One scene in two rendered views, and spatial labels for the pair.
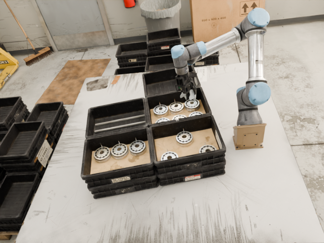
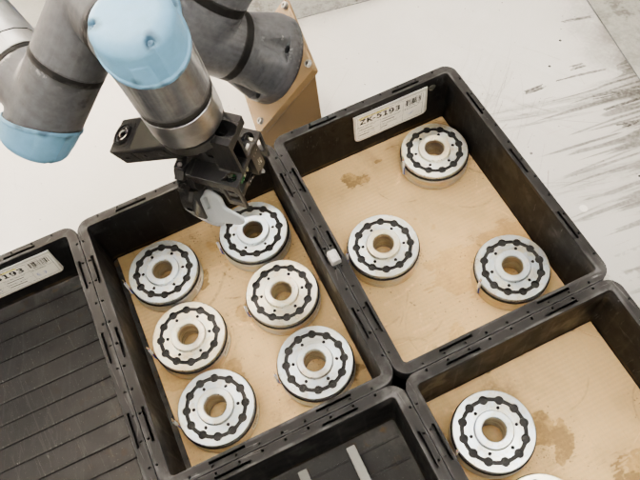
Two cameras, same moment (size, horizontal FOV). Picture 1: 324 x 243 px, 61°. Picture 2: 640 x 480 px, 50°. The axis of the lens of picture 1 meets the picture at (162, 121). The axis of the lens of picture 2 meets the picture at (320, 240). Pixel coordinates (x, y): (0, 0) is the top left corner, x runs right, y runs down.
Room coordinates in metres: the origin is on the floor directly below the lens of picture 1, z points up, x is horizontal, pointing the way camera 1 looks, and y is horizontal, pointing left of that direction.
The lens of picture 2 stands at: (1.37, 0.30, 1.73)
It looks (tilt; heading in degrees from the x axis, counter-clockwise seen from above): 61 degrees down; 254
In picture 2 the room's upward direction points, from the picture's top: 11 degrees counter-clockwise
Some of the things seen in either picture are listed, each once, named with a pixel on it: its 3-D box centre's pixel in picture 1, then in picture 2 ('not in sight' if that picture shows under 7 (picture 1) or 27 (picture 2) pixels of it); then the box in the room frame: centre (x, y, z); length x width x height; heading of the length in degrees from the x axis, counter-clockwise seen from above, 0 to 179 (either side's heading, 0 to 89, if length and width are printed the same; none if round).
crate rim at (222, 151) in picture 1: (185, 138); (427, 206); (1.09, -0.11, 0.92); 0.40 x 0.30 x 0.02; 89
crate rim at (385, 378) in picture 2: (176, 106); (225, 298); (1.39, -0.11, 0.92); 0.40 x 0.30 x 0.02; 89
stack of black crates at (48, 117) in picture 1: (49, 128); not in sight; (2.17, 1.13, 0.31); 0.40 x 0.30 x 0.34; 169
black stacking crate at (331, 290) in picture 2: (177, 112); (232, 313); (1.39, -0.11, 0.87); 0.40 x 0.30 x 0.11; 89
